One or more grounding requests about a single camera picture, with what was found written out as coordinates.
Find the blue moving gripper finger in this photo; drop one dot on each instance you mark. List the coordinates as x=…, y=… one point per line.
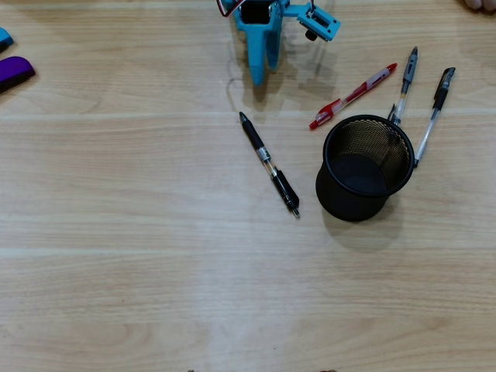
x=274, y=46

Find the red retractable pen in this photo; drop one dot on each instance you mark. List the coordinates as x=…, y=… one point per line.
x=350, y=96

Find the bare human hand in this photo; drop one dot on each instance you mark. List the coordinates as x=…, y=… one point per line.
x=480, y=4

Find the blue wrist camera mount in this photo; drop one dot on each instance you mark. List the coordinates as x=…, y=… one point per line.
x=321, y=22

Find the black mesh pen holder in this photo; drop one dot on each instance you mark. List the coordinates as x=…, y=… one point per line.
x=341, y=193

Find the light blue plastic object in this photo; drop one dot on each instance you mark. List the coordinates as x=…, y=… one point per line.
x=4, y=38

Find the purple plastic object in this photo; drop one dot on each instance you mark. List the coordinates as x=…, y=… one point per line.
x=13, y=69

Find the grey grip clear pen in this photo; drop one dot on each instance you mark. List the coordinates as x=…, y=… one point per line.
x=407, y=77

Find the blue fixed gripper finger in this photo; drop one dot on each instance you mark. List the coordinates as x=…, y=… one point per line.
x=257, y=58

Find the black retractable pen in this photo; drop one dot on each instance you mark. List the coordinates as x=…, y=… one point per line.
x=267, y=159

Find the black capped clear pen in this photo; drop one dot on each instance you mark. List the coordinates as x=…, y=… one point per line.
x=439, y=97

